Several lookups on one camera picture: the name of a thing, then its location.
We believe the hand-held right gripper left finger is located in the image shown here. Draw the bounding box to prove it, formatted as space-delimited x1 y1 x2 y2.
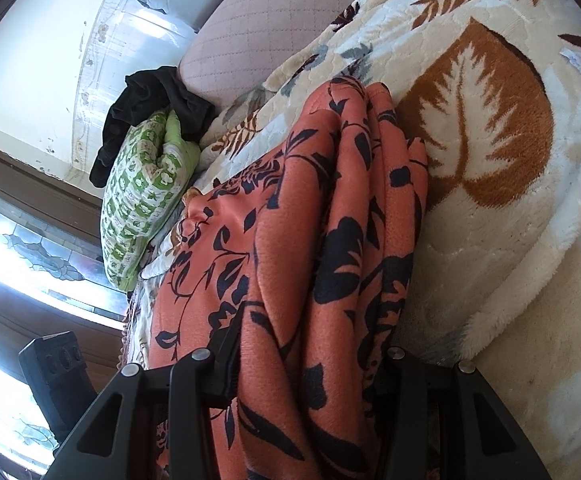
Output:
45 304 245 480

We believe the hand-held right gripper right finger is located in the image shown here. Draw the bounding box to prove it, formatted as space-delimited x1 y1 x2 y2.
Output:
374 346 554 480

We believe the orange floral print garment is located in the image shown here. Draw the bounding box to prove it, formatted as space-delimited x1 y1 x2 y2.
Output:
148 79 431 480

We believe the patterned glass window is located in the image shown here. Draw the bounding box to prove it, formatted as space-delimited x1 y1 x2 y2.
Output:
0 180 127 461

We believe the green checked pillow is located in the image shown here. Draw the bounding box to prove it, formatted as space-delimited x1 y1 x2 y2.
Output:
100 110 201 292

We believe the leaf print fleece blanket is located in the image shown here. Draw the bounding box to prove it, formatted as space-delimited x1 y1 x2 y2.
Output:
120 0 581 480

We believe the black cloth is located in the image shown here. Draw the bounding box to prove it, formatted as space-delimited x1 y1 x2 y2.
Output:
89 67 217 190

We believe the pink quilted cushion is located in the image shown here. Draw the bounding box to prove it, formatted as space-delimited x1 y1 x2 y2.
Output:
178 0 412 107

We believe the small white paper scrap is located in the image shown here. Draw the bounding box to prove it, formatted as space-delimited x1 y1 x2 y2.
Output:
560 50 581 77

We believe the wooden window frame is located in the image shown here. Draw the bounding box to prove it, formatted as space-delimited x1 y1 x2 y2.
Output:
0 132 132 361

